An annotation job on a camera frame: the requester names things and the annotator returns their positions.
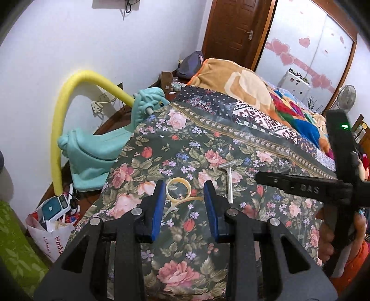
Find brown wooden door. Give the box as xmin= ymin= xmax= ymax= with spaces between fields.
xmin=201 ymin=0 xmax=276 ymax=72

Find wardrobe with pink hearts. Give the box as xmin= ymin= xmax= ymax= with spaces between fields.
xmin=254 ymin=0 xmax=359 ymax=116

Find wooden chair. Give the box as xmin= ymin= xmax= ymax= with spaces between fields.
xmin=353 ymin=114 xmax=370 ymax=146

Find grey bag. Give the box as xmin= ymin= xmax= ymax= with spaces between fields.
xmin=177 ymin=50 xmax=204 ymax=79

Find multicoloured blanket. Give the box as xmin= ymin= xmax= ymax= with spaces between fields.
xmin=269 ymin=87 xmax=333 ymax=154

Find dark floral blanket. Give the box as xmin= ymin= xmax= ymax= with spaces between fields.
xmin=69 ymin=103 xmax=343 ymax=301

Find small cardboard box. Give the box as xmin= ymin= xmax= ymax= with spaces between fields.
xmin=160 ymin=71 xmax=174 ymax=89

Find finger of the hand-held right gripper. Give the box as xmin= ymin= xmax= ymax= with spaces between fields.
xmin=256 ymin=171 xmax=354 ymax=208

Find white blue scale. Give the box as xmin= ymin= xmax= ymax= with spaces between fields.
xmin=37 ymin=194 xmax=72 ymax=224

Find yellow-handled scissors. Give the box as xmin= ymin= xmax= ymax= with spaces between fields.
xmin=165 ymin=177 xmax=204 ymax=216

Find white appliance box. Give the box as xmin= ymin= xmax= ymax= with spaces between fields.
xmin=277 ymin=69 xmax=312 ymax=97

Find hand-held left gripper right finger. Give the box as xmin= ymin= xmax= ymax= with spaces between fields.
xmin=203 ymin=180 xmax=339 ymax=301

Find teal cloth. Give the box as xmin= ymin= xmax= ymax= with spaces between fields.
xmin=57 ymin=87 xmax=170 ymax=192

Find orange fleece blanket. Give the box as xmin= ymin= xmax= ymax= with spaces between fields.
xmin=189 ymin=58 xmax=274 ymax=122

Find green leaf-print mat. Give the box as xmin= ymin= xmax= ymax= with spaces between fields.
xmin=0 ymin=200 xmax=50 ymax=299

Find person's right hand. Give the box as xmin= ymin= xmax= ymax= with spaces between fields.
xmin=315 ymin=208 xmax=334 ymax=261

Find silver safety razor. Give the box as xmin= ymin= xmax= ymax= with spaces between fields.
xmin=218 ymin=161 xmax=238 ymax=204

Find person's orange garment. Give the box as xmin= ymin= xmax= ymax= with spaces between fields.
xmin=331 ymin=240 xmax=370 ymax=290

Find white wall socket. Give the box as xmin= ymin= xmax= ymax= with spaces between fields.
xmin=90 ymin=93 xmax=117 ymax=115

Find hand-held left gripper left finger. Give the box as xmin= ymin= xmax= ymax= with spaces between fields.
xmin=34 ymin=180 xmax=167 ymax=301

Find standing fan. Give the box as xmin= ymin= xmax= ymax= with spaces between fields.
xmin=335 ymin=85 xmax=357 ymax=112

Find white shopping bag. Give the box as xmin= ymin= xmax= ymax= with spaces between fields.
xmin=25 ymin=203 xmax=77 ymax=264

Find yellow foam tube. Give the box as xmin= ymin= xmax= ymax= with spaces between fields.
xmin=51 ymin=70 xmax=136 ymax=194

